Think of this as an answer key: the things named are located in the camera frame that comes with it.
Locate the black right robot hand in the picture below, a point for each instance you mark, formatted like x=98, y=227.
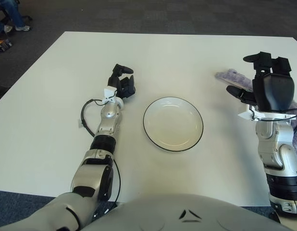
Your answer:
x=273, y=91

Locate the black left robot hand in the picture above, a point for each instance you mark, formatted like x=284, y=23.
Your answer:
x=120, y=81

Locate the purple plush rabbit doll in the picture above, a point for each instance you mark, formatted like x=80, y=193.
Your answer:
x=235, y=78

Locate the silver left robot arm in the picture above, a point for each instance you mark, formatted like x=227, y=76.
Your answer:
x=107, y=122

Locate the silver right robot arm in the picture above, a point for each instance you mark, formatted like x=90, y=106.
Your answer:
x=273, y=144

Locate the white plate with black rim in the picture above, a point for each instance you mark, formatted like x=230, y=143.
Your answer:
x=172, y=124

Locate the white sneaker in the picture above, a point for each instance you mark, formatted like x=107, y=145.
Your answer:
x=23, y=28
x=8, y=29

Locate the black office chair base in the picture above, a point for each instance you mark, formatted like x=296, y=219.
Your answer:
x=28, y=17

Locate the person's blue jeans leg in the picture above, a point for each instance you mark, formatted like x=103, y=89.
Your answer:
x=14, y=14

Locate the grey robot torso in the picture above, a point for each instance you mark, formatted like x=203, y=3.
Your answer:
x=163, y=211

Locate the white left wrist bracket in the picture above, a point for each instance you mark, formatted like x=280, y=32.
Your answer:
x=110, y=93

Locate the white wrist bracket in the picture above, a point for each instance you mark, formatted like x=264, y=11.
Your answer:
x=244, y=115
x=110, y=93

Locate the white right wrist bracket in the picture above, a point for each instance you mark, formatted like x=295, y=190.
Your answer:
x=244, y=115

